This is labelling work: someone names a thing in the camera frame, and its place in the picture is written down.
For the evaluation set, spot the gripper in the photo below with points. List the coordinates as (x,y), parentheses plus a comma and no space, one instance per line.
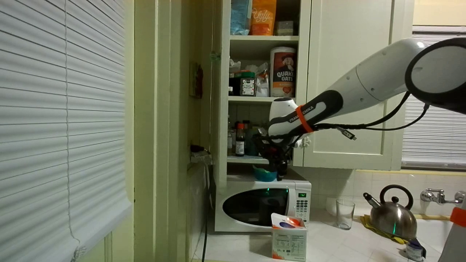
(272,148)

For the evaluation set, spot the teal bowl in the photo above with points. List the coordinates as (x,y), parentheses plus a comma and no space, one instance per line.
(263,175)

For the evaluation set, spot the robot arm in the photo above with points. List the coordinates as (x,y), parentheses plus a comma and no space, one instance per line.
(378,78)

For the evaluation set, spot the white cabinet door knob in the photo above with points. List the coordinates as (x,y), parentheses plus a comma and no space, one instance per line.
(305,142)

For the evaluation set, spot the open white cabinet door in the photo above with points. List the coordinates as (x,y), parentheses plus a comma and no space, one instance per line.
(221,91)

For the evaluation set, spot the closed white cabinet door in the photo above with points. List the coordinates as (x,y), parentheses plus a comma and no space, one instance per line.
(346,72)

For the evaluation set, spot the row of dark bottles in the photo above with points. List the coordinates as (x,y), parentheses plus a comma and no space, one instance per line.
(251,140)

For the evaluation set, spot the white microwave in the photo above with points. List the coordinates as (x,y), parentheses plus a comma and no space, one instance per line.
(255,203)

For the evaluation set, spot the dark sauce bottle red cap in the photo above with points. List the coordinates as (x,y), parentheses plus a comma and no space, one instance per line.
(240,142)

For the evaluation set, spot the microwave door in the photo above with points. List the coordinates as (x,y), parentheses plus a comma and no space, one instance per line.
(251,206)

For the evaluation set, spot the white carton with orange print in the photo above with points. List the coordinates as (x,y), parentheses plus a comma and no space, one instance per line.
(289,238)

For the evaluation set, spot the clear drinking glass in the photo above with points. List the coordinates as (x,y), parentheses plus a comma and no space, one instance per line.
(345,215)

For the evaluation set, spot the clear plastic food bag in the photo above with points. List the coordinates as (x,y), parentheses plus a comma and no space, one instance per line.
(262,82)

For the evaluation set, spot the dark jar with green lid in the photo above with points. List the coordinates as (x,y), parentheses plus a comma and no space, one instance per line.
(247,84)

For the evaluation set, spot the round oats canister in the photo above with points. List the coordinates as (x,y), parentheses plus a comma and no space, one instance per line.
(283,72)

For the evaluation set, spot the yellow cloth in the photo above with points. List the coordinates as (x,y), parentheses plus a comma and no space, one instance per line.
(367,223)

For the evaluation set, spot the small beige box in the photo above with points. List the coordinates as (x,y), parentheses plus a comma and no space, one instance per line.
(284,28)

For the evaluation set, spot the orange snack bag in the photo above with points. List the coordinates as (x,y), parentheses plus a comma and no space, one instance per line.
(263,18)

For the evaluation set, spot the blue snack bag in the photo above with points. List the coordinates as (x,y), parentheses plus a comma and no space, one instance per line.
(239,16)

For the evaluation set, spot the small white window blind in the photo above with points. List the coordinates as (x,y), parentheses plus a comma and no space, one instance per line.
(433,145)

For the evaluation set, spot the small blue white packet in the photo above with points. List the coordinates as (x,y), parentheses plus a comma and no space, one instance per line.
(415,251)

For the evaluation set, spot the large white window blind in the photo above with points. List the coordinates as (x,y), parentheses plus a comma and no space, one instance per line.
(62,120)

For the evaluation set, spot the white wall cabinet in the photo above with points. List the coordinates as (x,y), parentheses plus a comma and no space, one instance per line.
(313,83)

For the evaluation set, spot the dark red wall hanging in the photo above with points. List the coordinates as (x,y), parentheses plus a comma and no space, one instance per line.
(197,80)

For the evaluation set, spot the chrome wall tap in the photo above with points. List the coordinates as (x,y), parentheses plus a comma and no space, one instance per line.
(437,196)

